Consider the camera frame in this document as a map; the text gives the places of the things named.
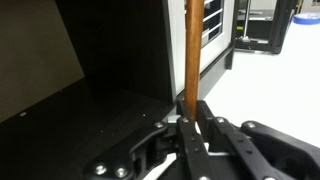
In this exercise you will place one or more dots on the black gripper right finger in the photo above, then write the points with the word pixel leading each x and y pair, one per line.
pixel 266 153

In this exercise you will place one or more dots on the white slatted cabinet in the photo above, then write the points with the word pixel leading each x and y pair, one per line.
pixel 176 50

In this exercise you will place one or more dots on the wooden spoon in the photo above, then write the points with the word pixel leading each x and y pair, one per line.
pixel 194 60

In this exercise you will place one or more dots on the black metal frame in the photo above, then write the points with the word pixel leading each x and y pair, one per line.
pixel 280 30

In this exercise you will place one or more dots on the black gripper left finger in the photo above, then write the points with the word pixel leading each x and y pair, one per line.
pixel 150 156

